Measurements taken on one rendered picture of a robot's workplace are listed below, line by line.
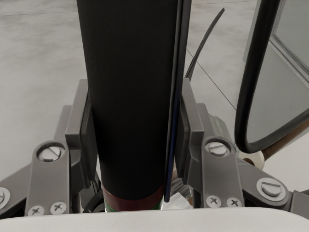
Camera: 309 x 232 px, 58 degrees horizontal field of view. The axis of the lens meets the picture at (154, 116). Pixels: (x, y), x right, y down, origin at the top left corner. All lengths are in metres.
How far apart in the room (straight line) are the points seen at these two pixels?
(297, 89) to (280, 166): 0.82
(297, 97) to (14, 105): 2.33
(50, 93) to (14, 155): 0.82
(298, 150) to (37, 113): 2.36
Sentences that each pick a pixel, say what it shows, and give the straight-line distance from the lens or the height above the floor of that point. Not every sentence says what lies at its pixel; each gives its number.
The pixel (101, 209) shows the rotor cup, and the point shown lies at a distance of 0.40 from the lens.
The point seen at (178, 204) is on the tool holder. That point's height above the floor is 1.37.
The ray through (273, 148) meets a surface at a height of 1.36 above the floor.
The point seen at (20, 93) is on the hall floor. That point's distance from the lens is 3.00.
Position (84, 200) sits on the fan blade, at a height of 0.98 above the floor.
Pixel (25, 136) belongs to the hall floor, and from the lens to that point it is 2.47.
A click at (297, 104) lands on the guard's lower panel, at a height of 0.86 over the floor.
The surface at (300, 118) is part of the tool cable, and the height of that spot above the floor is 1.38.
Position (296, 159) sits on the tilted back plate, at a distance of 0.57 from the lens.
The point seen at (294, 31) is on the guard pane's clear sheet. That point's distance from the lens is 1.44.
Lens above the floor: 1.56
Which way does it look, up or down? 39 degrees down
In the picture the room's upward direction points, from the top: 2 degrees clockwise
